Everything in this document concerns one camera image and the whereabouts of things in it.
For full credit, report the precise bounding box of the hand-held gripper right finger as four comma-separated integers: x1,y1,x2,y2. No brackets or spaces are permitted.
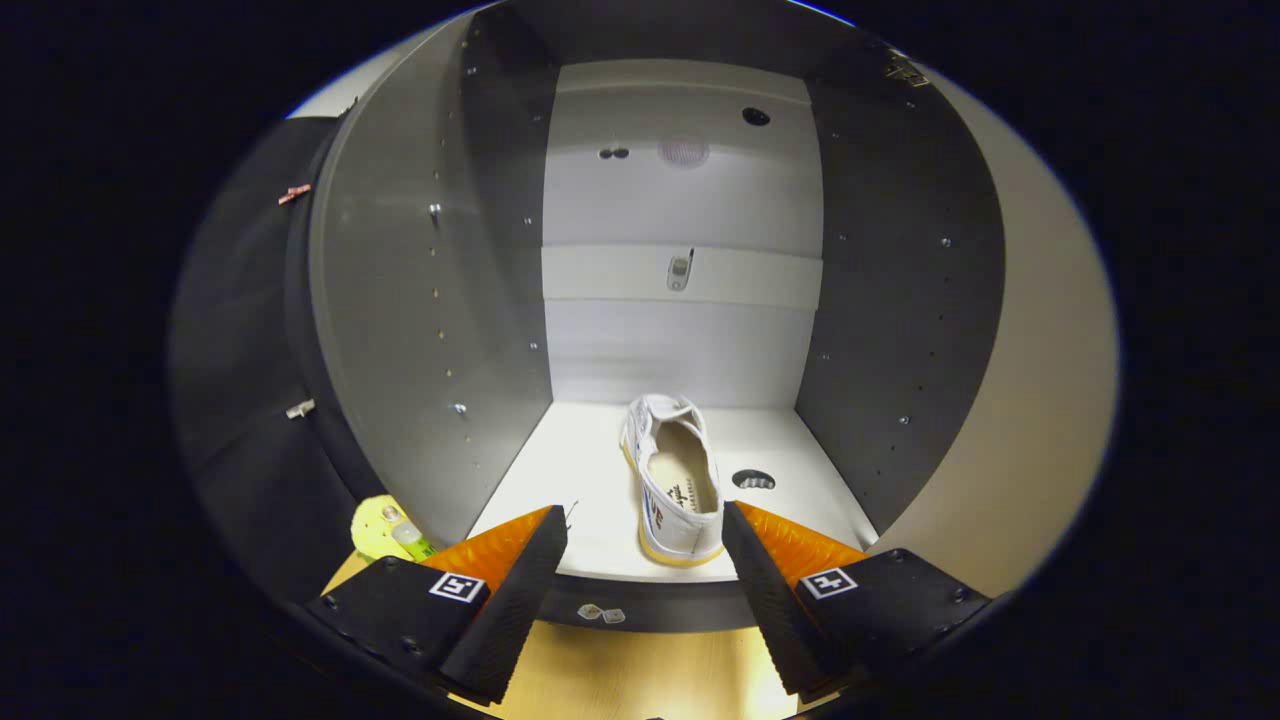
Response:
720,500,996,699

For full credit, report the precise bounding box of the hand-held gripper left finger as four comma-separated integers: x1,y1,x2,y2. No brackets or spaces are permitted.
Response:
305,505,569,706

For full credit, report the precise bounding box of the white canvas shoe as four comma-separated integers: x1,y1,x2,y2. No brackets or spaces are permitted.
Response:
620,393,726,568

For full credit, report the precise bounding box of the grey shoe cabinet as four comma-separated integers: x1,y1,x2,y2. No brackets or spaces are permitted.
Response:
285,0,1006,633

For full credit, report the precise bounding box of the green drink bottle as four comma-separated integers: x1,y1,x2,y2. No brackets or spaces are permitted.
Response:
382,505,438,563

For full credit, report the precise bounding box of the yellow plush toy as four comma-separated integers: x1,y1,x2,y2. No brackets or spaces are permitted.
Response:
350,494,421,563

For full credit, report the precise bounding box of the black backdrop cloth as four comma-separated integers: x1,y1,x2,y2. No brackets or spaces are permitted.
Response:
165,115,421,611

